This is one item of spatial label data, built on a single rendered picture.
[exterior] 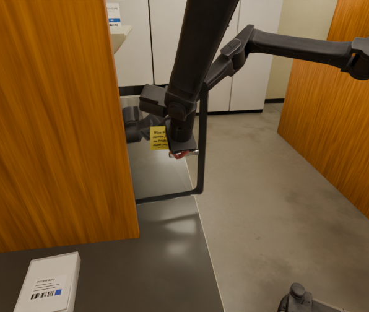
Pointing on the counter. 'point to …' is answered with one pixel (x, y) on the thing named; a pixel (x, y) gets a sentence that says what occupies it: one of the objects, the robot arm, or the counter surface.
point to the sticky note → (158, 138)
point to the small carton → (114, 21)
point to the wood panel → (49, 128)
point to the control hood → (119, 36)
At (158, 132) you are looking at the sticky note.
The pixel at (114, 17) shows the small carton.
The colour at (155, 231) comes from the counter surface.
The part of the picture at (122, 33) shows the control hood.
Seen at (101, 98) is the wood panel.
